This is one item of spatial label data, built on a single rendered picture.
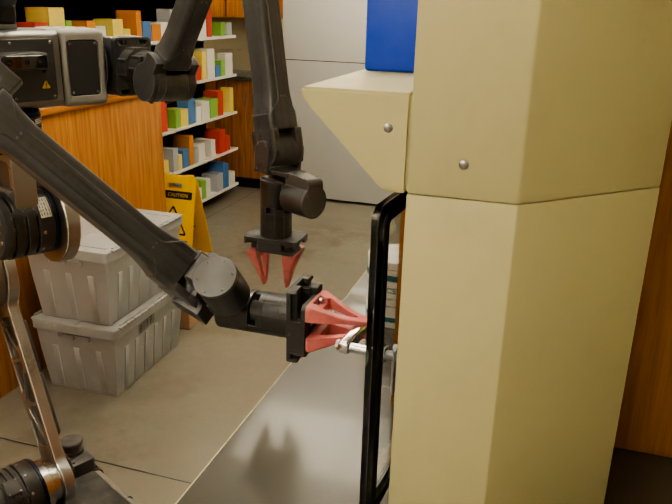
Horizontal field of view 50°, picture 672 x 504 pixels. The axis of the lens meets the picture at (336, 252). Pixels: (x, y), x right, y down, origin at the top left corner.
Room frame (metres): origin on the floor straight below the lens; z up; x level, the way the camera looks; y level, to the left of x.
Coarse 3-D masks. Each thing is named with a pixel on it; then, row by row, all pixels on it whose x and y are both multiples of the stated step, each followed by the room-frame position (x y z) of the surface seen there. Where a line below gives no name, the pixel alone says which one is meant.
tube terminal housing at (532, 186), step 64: (448, 0) 0.70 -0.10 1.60; (512, 0) 0.68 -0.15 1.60; (576, 0) 0.69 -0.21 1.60; (640, 0) 0.73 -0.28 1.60; (448, 64) 0.70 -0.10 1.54; (512, 64) 0.68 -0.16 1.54; (576, 64) 0.70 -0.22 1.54; (640, 64) 0.74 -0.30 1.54; (448, 128) 0.69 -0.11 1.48; (512, 128) 0.68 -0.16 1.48; (576, 128) 0.70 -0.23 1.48; (640, 128) 0.74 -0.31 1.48; (448, 192) 0.69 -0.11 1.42; (512, 192) 0.67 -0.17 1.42; (576, 192) 0.71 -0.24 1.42; (640, 192) 0.75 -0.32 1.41; (448, 256) 0.69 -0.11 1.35; (512, 256) 0.67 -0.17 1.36; (576, 256) 0.71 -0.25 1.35; (640, 256) 0.76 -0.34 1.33; (448, 320) 0.69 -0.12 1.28; (512, 320) 0.68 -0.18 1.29; (576, 320) 0.72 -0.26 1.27; (448, 384) 0.69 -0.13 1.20; (512, 384) 0.68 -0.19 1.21; (576, 384) 0.73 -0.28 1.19; (448, 448) 0.69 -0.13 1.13; (512, 448) 0.69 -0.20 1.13; (576, 448) 0.73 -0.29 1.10
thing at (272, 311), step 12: (300, 276) 0.88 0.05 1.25; (312, 276) 0.89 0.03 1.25; (288, 288) 0.84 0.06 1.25; (300, 288) 0.84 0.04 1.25; (252, 300) 0.86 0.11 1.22; (264, 300) 0.86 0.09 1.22; (276, 300) 0.86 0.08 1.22; (288, 300) 0.83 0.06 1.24; (300, 300) 0.87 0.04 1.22; (252, 312) 0.85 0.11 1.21; (264, 312) 0.85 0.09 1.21; (276, 312) 0.85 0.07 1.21; (288, 312) 0.83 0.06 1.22; (300, 312) 0.86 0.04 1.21; (252, 324) 0.85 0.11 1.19; (264, 324) 0.85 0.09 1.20; (276, 324) 0.84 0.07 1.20; (288, 324) 0.83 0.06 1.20; (288, 336) 0.83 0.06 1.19; (288, 348) 0.83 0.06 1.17; (288, 360) 0.83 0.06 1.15
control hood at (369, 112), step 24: (360, 72) 0.91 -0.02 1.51; (384, 72) 0.92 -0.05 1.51; (312, 96) 0.74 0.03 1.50; (336, 96) 0.73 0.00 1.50; (360, 96) 0.72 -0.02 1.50; (384, 96) 0.71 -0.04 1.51; (408, 96) 0.71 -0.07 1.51; (336, 120) 0.73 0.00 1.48; (360, 120) 0.72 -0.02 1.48; (384, 120) 0.71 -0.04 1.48; (408, 120) 0.71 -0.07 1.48; (360, 144) 0.72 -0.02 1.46; (384, 144) 0.71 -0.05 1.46; (408, 144) 0.71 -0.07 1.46; (384, 168) 0.71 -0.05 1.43
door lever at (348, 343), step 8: (352, 328) 0.82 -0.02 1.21; (360, 328) 0.82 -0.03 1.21; (344, 336) 0.79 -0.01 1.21; (352, 336) 0.79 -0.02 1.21; (360, 336) 0.81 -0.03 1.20; (336, 344) 0.78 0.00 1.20; (344, 344) 0.78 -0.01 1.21; (352, 344) 0.78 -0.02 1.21; (360, 344) 0.78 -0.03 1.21; (344, 352) 0.77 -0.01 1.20; (352, 352) 0.77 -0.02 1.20; (360, 352) 0.77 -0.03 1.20
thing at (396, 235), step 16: (400, 224) 0.80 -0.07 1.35; (400, 240) 0.80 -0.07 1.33; (400, 256) 0.80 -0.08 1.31; (400, 272) 0.81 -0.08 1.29; (368, 288) 0.73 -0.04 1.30; (400, 288) 0.81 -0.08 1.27; (368, 304) 0.72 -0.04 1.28; (368, 320) 0.72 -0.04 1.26; (368, 336) 0.72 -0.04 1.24; (384, 336) 0.76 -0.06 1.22; (368, 352) 0.72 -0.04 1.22; (368, 368) 0.72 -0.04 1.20; (384, 368) 0.77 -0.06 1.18; (368, 384) 0.72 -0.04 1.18; (384, 384) 0.77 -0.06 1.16; (368, 400) 0.72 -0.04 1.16; (384, 400) 0.77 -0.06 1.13; (368, 416) 0.72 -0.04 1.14; (384, 416) 0.78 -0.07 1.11; (368, 432) 0.72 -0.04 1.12; (384, 432) 0.78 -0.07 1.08; (384, 448) 0.78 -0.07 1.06; (384, 464) 0.79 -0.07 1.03
